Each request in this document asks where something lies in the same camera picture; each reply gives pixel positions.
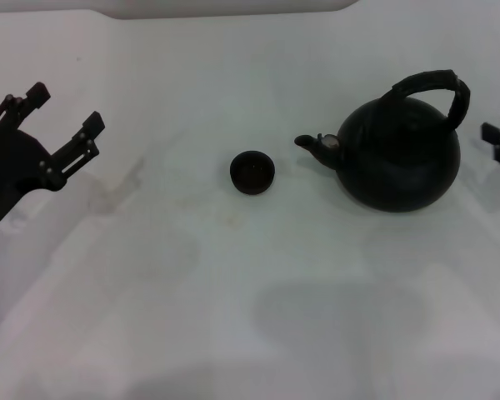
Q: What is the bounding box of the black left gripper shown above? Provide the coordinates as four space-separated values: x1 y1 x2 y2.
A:
0 82 106 241

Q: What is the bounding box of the black round teapot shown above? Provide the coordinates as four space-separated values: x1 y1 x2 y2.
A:
293 69 471 213

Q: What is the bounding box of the small black teacup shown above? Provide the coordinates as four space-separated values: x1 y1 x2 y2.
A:
229 150 276 195

